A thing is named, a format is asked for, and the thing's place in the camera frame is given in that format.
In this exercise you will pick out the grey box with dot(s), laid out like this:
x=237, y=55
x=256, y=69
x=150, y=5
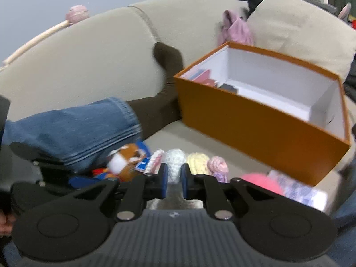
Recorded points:
x=229, y=88

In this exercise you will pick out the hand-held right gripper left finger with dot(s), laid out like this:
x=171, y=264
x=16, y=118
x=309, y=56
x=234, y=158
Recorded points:
x=163, y=180

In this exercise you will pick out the crochet bunny toy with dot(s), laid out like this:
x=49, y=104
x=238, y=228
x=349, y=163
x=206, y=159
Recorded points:
x=175, y=161

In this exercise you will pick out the beige cushion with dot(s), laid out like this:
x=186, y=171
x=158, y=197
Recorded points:
x=300, y=33

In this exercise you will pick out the small plush doll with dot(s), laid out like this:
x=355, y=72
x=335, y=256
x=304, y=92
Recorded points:
x=122, y=161

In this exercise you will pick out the person's left leg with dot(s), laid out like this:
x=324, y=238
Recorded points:
x=83, y=128

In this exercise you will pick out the cream stick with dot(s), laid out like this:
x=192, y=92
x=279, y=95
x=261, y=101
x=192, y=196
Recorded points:
x=36, y=40

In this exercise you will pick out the person's left hand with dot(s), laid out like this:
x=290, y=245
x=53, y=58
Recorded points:
x=7, y=224

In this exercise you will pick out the white label packet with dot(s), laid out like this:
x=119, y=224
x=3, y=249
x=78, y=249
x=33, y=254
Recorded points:
x=303, y=194

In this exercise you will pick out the pink fluffy ball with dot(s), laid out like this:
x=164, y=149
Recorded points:
x=77, y=14

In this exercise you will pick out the grey plush toy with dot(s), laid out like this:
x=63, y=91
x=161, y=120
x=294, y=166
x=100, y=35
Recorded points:
x=344, y=11

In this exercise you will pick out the orange cardboard box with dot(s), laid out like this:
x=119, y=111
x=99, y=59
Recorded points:
x=250, y=128

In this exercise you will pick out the pink card holder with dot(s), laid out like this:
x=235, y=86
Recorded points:
x=199, y=76

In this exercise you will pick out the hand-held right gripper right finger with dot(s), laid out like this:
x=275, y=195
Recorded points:
x=185, y=182

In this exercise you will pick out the pink fluffy pompom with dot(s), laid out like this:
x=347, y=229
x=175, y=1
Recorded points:
x=261, y=183

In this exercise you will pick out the beige sofa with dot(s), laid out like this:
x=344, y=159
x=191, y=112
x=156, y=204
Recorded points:
x=83, y=61

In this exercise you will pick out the blue white tag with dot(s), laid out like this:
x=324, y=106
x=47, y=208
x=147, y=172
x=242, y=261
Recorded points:
x=142, y=165

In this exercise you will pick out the pink cloth garment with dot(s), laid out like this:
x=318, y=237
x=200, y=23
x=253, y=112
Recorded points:
x=236, y=30

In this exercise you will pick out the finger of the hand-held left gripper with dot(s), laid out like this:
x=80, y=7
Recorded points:
x=79, y=183

